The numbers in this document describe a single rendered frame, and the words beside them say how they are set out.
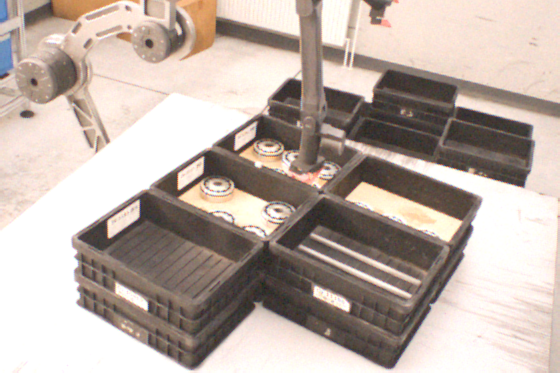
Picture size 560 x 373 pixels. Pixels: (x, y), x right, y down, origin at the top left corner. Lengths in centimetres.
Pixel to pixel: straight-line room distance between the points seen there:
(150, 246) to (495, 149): 195
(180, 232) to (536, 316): 105
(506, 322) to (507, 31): 314
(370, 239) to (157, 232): 60
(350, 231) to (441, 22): 317
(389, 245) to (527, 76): 324
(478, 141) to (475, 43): 173
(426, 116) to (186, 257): 191
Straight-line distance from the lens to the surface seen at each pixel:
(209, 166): 224
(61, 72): 270
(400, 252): 202
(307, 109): 201
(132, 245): 197
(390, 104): 357
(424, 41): 512
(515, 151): 344
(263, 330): 193
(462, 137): 343
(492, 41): 506
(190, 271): 189
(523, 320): 218
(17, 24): 407
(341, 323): 188
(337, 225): 207
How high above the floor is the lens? 206
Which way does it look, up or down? 32 degrees down
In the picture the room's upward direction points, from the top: 7 degrees clockwise
